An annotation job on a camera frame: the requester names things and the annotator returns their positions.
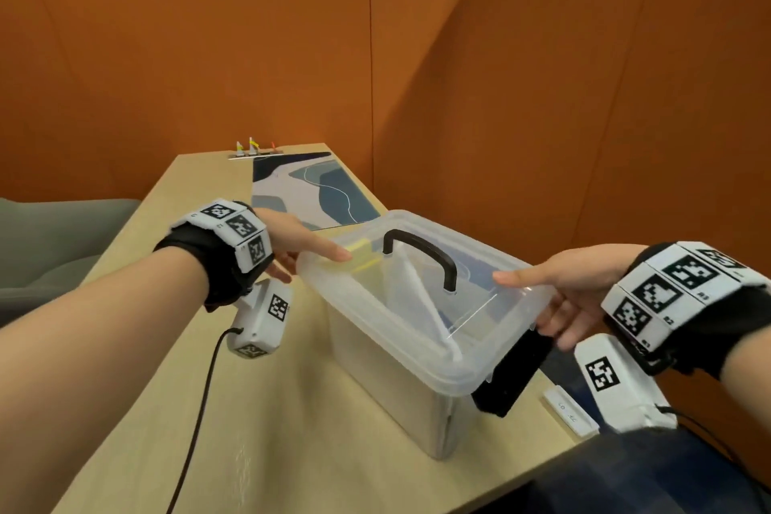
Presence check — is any black camera cable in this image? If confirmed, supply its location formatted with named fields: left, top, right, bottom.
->
left=655, top=405, right=771, bottom=491
left=165, top=326, right=245, bottom=514

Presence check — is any black wristband with marker tags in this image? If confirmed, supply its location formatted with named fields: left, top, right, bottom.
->
left=601, top=240, right=771, bottom=381
left=153, top=198, right=275, bottom=313

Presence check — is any person's left forearm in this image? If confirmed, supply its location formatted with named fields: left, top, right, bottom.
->
left=0, top=247, right=210, bottom=514

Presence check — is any person's left hand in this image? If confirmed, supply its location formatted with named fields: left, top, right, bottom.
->
left=254, top=207, right=354, bottom=284

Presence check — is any person's right hand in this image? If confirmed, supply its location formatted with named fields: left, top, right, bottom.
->
left=492, top=243, right=649, bottom=352

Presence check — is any clear plastic lid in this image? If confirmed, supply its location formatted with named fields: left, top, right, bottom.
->
left=296, top=209, right=557, bottom=398

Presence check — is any orange partition panel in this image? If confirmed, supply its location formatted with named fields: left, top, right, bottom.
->
left=368, top=0, right=771, bottom=472
left=0, top=0, right=374, bottom=205

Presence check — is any yellow sticky note pad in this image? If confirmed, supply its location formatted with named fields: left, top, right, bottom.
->
left=328, top=238, right=384, bottom=275

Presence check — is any patterned desk mat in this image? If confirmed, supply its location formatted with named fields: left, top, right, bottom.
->
left=251, top=152, right=383, bottom=231

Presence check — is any white flat strip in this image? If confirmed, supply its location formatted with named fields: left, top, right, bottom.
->
left=541, top=385, right=601, bottom=439

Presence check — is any white wrist camera unit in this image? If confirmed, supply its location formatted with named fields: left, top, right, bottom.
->
left=573, top=332, right=679, bottom=435
left=226, top=278, right=295, bottom=360

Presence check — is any grey armchair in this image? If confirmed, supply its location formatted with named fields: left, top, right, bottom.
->
left=0, top=197, right=142, bottom=328

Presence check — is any person's right forearm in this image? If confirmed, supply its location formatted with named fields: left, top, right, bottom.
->
left=720, top=324, right=771, bottom=443

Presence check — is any clear plastic storage bin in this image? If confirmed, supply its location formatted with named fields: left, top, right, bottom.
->
left=296, top=209, right=557, bottom=462

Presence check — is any white folded paper divider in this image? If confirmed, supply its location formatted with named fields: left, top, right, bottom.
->
left=385, top=251, right=465, bottom=363

